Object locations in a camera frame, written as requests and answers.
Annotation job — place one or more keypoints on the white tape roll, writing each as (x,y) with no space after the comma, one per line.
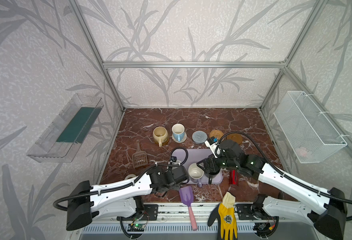
(130,176)

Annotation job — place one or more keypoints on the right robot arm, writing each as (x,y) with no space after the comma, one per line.
(313,205)

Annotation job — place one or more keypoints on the purple pink scoop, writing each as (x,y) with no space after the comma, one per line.
(187,198)

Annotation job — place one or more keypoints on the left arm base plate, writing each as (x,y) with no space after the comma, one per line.
(146,212)

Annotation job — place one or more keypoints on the left brown wooden coaster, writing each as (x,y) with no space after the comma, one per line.
(162,141)

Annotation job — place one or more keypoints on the clear plastic wall bin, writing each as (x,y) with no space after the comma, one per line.
(63,138)

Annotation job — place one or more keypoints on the rattan coaster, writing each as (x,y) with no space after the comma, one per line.
(216,134)

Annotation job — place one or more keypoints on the white wire mesh basket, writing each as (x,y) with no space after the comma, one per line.
(309,132)

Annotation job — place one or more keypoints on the multicolour woven coaster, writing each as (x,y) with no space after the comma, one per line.
(179,138)

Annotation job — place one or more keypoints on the small brown brush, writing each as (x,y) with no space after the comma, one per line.
(139,157)

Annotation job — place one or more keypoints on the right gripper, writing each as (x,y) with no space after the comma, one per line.
(210,165)

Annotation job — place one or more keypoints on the lavender plastic tray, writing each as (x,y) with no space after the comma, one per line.
(196,156)

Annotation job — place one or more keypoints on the yellow black work glove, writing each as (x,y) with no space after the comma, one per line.
(224,213)

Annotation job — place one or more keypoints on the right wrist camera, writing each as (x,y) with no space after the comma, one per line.
(212,144)

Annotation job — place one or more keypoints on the brown wooden coaster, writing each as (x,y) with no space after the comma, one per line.
(235,137)
(162,141)

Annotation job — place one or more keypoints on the blue-grey woven coaster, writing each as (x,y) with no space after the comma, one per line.
(199,137)

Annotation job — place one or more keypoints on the beige ceramic mug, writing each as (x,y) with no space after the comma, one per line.
(160,131)

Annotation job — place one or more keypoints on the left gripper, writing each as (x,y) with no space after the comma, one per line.
(179,177)

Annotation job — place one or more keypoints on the light blue mug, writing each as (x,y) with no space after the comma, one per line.
(178,129)

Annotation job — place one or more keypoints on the lavender mug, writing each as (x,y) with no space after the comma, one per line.
(195,174)

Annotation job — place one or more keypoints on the right brown wooden coaster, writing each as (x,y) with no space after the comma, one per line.
(235,137)

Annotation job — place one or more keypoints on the green circuit board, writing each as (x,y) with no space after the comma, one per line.
(136,228)

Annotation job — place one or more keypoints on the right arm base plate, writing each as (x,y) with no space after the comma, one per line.
(244,211)

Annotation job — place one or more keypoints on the black mug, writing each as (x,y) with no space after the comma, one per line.
(215,178)

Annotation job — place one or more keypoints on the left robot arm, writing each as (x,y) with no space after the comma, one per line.
(120,199)

